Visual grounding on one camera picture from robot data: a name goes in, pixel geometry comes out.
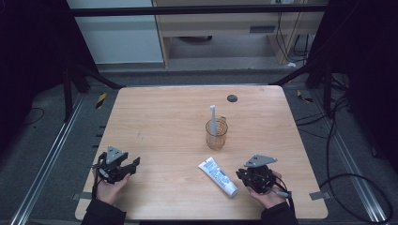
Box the white electric toothbrush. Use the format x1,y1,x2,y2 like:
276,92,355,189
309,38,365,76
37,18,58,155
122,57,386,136
208,104,219,136

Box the black horizontal bar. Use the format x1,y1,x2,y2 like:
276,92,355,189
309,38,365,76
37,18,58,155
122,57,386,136
69,4,329,19

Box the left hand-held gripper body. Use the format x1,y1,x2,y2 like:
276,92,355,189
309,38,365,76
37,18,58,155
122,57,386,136
93,145,130,185

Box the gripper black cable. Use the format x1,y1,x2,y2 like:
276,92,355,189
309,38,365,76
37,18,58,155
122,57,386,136
91,153,106,201
270,173,298,218

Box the thin black floor cable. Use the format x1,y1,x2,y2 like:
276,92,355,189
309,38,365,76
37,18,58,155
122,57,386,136
18,107,46,128

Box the white cabinet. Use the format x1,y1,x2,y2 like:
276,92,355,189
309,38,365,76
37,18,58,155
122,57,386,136
66,0,165,66

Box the person's left hand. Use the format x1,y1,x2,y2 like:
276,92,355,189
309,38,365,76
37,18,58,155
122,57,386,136
94,172,131,206

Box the black metal stand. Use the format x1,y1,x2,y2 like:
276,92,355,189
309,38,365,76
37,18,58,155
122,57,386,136
268,57,334,117
61,60,127,124

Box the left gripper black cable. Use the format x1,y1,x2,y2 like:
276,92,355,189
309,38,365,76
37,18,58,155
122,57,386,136
91,153,106,201

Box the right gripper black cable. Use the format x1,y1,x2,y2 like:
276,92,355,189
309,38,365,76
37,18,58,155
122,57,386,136
270,173,298,218

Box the yellow black tape strip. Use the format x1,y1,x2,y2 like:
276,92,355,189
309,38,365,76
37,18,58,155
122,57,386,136
95,91,108,110
296,89,314,104

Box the white blue toothpaste tube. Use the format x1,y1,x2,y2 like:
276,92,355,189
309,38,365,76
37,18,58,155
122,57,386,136
197,156,239,199

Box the black curtain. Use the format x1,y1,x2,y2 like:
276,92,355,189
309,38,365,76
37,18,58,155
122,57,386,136
308,0,398,174
0,0,99,154

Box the person's right hand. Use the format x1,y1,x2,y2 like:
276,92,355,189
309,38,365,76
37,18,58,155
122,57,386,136
247,170,289,210

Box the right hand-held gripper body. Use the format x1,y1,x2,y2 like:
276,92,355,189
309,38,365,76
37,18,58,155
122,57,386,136
243,153,279,195

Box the light wooden desk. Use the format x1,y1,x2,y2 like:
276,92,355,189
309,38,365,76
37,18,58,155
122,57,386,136
151,0,329,68

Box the clear amber cup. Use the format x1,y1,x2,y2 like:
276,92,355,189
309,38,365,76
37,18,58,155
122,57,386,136
205,115,229,151

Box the grey tape strip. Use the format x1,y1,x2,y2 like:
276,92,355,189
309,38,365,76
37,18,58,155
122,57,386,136
72,191,94,202
309,190,331,202

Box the black cables under desk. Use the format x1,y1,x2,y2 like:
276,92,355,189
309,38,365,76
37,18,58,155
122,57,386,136
275,11,312,64

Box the aluminium floor rail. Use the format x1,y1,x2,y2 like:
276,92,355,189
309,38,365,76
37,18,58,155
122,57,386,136
8,93,86,225
311,89,390,225

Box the black floor cable loop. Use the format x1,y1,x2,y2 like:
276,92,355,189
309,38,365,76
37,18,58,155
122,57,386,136
294,95,394,225

